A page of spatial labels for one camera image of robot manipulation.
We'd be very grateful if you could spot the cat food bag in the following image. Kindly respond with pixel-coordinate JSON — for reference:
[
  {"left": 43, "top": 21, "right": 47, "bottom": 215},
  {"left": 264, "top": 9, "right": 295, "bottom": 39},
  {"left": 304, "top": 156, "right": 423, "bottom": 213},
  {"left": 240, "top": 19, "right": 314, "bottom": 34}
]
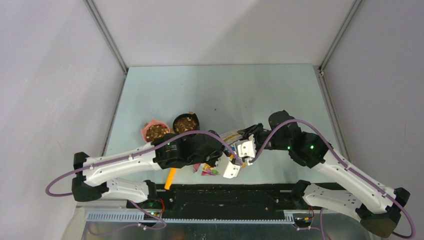
[{"left": 192, "top": 130, "right": 256, "bottom": 179}]

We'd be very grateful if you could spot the yellow plastic scoop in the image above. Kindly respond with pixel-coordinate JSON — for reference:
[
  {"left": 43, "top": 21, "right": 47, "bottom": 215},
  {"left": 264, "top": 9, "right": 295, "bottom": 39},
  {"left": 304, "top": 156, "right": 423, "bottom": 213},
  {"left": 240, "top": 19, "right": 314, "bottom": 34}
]
[{"left": 164, "top": 168, "right": 178, "bottom": 190}]

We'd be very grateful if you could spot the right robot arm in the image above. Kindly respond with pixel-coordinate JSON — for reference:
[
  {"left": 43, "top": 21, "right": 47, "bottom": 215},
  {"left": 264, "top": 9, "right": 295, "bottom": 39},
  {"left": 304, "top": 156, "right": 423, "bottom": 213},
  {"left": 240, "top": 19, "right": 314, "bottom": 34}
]
[{"left": 239, "top": 110, "right": 411, "bottom": 238}]

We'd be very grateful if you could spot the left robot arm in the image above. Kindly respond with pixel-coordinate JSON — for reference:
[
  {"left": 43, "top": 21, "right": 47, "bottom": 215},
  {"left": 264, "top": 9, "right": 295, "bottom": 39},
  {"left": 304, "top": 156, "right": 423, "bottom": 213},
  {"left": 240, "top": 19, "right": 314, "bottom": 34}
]
[{"left": 71, "top": 131, "right": 226, "bottom": 208}]

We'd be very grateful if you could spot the black pet bowl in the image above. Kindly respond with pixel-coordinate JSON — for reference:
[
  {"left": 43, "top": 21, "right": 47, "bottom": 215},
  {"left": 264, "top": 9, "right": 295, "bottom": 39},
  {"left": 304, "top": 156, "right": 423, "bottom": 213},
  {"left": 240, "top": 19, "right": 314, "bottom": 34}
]
[{"left": 172, "top": 112, "right": 200, "bottom": 134}]

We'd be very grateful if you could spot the kibble in black bowl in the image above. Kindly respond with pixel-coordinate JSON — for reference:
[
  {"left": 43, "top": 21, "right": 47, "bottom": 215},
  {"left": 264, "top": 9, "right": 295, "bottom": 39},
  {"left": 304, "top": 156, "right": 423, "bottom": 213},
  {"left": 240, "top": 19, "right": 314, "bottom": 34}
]
[{"left": 174, "top": 116, "right": 199, "bottom": 134}]

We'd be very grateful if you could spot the wooden bowl stand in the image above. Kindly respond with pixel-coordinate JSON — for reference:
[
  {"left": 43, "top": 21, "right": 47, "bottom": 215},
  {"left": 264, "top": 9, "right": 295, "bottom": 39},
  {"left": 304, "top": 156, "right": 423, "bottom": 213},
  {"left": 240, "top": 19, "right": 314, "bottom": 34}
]
[{"left": 140, "top": 111, "right": 197, "bottom": 135}]

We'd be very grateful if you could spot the kibble in pink bowl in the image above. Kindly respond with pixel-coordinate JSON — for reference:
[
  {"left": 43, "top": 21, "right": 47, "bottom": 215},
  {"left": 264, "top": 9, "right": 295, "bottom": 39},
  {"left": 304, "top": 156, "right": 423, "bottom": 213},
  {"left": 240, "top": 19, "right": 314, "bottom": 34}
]
[{"left": 145, "top": 124, "right": 170, "bottom": 142}]

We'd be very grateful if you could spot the pink cat bowl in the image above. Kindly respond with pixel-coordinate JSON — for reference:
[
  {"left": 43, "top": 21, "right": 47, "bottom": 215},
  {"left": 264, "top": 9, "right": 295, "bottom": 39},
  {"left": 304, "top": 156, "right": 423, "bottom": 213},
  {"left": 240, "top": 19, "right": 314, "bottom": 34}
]
[{"left": 141, "top": 119, "right": 171, "bottom": 143}]

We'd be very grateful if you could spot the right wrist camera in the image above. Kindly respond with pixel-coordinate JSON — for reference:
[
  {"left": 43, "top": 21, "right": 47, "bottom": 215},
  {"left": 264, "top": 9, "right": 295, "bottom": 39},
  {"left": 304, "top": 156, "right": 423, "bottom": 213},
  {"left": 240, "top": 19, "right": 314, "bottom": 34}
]
[{"left": 233, "top": 135, "right": 256, "bottom": 159}]

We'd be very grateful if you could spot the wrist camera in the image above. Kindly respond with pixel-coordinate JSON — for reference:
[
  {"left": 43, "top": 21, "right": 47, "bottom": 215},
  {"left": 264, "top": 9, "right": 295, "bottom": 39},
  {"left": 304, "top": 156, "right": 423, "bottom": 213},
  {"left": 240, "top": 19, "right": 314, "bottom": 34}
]
[
  {"left": 215, "top": 154, "right": 244, "bottom": 179},
  {"left": 233, "top": 135, "right": 256, "bottom": 159}
]

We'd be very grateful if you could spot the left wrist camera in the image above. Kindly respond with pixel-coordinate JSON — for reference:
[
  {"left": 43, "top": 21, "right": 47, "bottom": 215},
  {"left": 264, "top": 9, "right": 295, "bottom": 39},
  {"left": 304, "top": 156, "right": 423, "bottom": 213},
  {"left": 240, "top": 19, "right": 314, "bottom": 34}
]
[{"left": 215, "top": 154, "right": 244, "bottom": 179}]

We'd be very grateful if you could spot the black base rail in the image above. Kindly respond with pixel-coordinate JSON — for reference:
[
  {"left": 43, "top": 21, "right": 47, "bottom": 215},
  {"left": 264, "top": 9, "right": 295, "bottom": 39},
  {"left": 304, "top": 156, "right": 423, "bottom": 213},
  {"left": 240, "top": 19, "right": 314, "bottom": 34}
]
[{"left": 125, "top": 180, "right": 324, "bottom": 221}]

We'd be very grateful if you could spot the aluminium frame rail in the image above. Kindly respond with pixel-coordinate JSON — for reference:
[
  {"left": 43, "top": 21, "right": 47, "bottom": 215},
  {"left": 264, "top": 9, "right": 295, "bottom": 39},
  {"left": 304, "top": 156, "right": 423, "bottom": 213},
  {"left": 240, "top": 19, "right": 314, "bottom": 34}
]
[{"left": 76, "top": 188, "right": 379, "bottom": 226}]

